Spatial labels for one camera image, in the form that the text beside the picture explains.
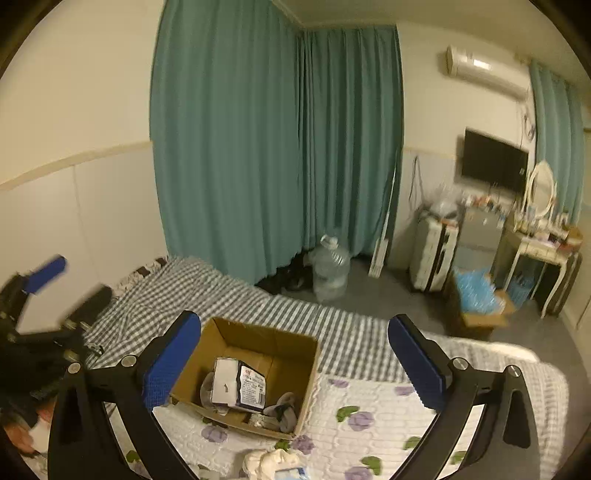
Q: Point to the large clear water jug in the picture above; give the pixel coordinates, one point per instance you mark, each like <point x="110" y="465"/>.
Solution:
<point x="330" y="272"/>

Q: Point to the white leaning board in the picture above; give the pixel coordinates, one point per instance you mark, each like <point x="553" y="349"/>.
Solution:
<point x="383" y="244"/>

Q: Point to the cosmetics on dressing table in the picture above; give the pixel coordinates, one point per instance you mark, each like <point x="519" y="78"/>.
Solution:
<point x="554" y="228"/>

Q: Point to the grey mini fridge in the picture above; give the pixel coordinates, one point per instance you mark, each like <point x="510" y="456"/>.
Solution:
<point x="478" y="240"/>

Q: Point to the narrow teal curtain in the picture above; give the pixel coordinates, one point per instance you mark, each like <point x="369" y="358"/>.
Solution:
<point x="351" y="147"/>

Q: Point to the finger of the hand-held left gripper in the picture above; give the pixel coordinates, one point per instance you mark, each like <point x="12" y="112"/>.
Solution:
<point x="94" y="302"/>
<point x="45" y="273"/>

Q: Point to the row of small bottles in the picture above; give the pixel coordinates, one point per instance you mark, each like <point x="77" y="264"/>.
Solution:
<point x="485" y="203"/>

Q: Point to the dark shoes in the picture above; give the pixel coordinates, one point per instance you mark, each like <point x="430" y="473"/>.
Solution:
<point x="291" y="277"/>

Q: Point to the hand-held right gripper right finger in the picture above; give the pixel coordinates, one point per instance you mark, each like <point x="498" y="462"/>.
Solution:
<point x="419" y="364"/>

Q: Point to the blue and white packet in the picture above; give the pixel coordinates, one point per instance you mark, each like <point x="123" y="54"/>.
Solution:
<point x="293" y="474"/>

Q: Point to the wide teal curtain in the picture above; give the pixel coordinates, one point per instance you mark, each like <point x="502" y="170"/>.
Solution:
<point x="221" y="147"/>

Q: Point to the white and black packet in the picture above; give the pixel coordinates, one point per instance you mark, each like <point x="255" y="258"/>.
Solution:
<point x="240" y="383"/>

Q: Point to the clear plastic bags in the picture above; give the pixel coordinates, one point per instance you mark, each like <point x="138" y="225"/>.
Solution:
<point x="444" y="203"/>

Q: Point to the white suitcase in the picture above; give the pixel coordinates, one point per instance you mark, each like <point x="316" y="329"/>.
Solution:
<point x="429" y="254"/>

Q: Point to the black wall television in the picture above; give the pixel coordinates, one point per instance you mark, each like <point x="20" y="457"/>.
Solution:
<point x="494" y="161"/>

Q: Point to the brown cardboard box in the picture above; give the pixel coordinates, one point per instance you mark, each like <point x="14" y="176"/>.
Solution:
<point x="277" y="355"/>

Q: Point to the white dressing table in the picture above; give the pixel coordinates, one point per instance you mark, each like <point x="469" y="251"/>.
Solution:
<point x="545" y="251"/>

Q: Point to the white cloth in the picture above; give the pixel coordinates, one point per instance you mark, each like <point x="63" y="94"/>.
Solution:
<point x="270" y="464"/>

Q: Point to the grey checkered bedsheet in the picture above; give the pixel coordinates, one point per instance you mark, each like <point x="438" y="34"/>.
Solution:
<point x="341" y="332"/>

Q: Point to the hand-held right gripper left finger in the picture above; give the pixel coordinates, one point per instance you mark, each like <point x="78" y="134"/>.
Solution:
<point x="170" y="364"/>

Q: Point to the white floral quilt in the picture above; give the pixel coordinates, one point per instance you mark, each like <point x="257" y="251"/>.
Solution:
<point x="369" y="415"/>

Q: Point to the cardboard box with blue bag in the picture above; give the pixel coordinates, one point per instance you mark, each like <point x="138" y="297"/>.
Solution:
<point x="480" y="321"/>

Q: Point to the white air conditioner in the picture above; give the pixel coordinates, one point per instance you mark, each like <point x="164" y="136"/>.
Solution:
<point x="485" y="71"/>

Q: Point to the brown patterned cloth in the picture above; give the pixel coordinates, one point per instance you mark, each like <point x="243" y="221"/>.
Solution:
<point x="145" y="270"/>

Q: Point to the grey socks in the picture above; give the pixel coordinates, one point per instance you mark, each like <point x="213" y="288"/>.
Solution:
<point x="282" y="411"/>

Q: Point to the blue plastic basket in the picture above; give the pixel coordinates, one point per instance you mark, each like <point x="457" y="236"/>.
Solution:
<point x="521" y="288"/>

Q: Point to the teal window curtain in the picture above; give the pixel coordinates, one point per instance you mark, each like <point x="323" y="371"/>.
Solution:
<point x="556" y="147"/>

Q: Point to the white oval mirror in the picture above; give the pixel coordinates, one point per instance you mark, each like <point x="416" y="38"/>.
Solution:
<point x="541" y="189"/>

